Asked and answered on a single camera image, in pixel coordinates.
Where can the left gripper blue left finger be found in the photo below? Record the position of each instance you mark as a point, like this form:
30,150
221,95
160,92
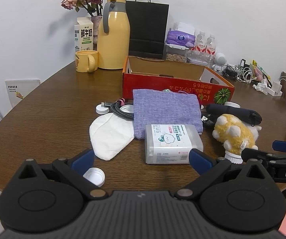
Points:
82,162

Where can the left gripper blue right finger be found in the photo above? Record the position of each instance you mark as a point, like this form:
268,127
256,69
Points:
200,162

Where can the white jar cap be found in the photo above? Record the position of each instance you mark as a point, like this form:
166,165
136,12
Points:
234,158

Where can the yellow plush toy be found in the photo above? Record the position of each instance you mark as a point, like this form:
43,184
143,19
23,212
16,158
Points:
234,134

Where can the dark navy pouch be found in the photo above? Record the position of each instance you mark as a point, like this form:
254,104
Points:
249,116

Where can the small white bottle cap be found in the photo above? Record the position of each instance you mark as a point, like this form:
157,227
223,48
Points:
101,110

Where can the white round device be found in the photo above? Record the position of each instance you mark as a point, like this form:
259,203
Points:
231,104

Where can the purple knitted cloth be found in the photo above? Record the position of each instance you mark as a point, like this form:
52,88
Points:
162,107

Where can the large white ribbed cap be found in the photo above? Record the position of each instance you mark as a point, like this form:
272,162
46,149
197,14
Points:
129,108

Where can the white power adapter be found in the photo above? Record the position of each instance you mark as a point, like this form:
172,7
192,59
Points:
275,89

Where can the colourful snack packets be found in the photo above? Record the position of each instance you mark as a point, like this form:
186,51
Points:
259,72

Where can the yellow ceramic mug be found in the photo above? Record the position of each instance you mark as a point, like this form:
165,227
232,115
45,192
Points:
86,61

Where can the red cardboard pumpkin box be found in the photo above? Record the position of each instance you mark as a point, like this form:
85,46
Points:
206,84

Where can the white robot figurine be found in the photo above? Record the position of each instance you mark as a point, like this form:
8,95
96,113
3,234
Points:
219,62

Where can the yellow thermos jug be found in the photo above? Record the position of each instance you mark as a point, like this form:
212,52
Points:
113,36

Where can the clear seed container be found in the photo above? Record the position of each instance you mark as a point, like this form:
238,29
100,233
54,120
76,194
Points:
176,53

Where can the water bottle middle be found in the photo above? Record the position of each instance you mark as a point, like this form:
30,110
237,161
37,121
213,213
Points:
210,47

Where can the water bottle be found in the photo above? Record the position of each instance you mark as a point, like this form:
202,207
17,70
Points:
200,43
210,47

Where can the water bottle left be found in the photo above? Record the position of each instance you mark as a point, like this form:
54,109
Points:
200,43

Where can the purple tissue pack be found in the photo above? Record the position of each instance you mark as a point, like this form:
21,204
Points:
180,38

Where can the white milk carton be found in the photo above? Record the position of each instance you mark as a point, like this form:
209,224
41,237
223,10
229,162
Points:
83,34

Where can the black paper bag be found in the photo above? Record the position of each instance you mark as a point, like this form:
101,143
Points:
148,22

